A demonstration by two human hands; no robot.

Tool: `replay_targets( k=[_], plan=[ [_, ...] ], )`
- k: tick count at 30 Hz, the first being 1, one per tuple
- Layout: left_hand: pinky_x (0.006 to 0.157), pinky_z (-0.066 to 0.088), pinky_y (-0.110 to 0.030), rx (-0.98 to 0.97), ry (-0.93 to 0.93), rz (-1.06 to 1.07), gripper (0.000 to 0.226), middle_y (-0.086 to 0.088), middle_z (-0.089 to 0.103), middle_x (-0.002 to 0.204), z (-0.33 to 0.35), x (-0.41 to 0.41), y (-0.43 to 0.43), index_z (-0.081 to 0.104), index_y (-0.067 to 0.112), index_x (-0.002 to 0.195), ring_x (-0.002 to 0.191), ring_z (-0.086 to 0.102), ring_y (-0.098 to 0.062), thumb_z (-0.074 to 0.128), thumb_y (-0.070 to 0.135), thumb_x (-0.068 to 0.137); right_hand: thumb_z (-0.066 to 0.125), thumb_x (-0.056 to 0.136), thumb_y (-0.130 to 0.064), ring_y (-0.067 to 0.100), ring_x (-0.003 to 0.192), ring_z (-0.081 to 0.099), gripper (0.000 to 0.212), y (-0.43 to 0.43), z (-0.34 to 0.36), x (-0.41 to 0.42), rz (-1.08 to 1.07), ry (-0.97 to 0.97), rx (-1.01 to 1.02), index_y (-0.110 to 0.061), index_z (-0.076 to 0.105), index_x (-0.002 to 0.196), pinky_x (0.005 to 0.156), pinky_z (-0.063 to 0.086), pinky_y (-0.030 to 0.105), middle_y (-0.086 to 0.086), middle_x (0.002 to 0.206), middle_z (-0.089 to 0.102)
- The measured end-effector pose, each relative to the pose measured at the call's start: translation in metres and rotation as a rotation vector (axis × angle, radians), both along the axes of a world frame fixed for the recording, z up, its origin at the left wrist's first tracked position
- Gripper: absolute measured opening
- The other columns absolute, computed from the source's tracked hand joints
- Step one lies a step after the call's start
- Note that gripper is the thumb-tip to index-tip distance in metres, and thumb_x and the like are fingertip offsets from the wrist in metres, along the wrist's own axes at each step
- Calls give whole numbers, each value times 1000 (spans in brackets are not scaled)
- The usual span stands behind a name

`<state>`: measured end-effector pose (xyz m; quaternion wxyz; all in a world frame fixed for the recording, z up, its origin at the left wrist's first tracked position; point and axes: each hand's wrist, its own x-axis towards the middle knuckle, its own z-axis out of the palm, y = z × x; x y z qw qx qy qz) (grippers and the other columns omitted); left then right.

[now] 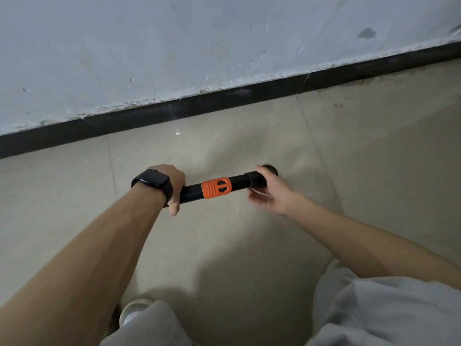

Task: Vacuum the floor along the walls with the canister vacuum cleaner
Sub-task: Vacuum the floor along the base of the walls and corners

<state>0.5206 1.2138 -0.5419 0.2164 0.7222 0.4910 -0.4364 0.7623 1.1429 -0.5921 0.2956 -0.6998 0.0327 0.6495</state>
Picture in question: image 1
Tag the person's right hand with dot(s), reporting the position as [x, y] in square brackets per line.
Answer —
[275, 192]

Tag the person's left hand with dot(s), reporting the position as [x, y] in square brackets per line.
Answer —
[173, 178]

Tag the person's left thumb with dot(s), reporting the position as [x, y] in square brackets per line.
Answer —
[174, 207]

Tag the person's right thumb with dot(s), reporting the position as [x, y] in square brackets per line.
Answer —
[264, 175]

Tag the black pole with orange clamp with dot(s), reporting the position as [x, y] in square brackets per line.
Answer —
[216, 188]

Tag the person's left forearm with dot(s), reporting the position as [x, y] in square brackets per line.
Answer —
[81, 270]

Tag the person's right forearm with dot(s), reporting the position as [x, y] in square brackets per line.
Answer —
[367, 245]

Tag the black smartwatch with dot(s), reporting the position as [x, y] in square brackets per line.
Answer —
[155, 180]

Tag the black skirting board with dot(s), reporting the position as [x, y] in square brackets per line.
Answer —
[230, 99]

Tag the white shoe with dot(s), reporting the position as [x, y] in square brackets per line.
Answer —
[131, 313]

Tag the grey trousers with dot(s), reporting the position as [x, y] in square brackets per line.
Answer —
[324, 306]

